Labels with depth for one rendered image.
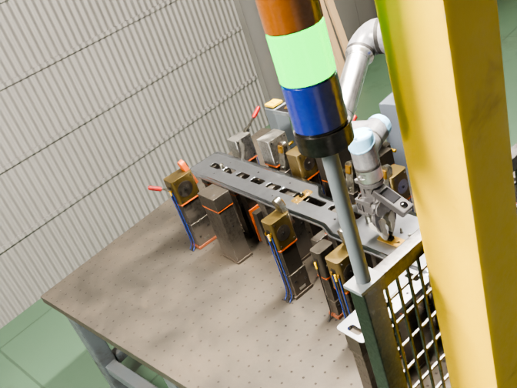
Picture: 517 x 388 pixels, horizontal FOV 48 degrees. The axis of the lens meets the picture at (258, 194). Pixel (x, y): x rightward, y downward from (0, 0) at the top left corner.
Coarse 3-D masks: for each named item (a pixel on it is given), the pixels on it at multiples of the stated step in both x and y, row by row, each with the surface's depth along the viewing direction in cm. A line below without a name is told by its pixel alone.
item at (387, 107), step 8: (392, 96) 241; (384, 104) 238; (392, 104) 235; (384, 112) 240; (392, 112) 237; (392, 120) 240; (392, 128) 242; (392, 136) 245; (400, 136) 242; (392, 144) 247; (400, 144) 244; (392, 152) 250; (400, 152) 247; (400, 160) 249; (408, 176) 252
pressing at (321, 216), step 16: (208, 160) 267; (224, 160) 262; (240, 160) 256; (208, 176) 253; (224, 176) 248; (256, 176) 240; (272, 176) 236; (288, 176) 232; (240, 192) 233; (256, 192) 228; (272, 192) 225; (320, 192) 214; (288, 208) 212; (304, 208) 209; (320, 208) 206; (352, 208) 200; (320, 224) 198; (336, 224) 194; (368, 224) 189; (400, 224) 184; (416, 224) 182; (368, 240) 182; (384, 256) 174
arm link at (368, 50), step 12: (372, 24) 187; (360, 36) 188; (372, 36) 187; (348, 48) 189; (360, 48) 187; (372, 48) 188; (348, 60) 187; (360, 60) 186; (372, 60) 191; (348, 72) 184; (360, 72) 184; (348, 84) 182; (360, 84) 183; (348, 96) 180; (348, 108) 178
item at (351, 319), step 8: (400, 280) 163; (424, 280) 160; (392, 288) 161; (408, 288) 159; (416, 288) 158; (408, 296) 156; (416, 296) 157; (392, 304) 156; (400, 304) 155; (408, 304) 155; (352, 312) 158; (400, 312) 154; (344, 320) 156; (352, 320) 155; (344, 328) 154; (360, 328) 152; (352, 336) 150; (360, 336) 150
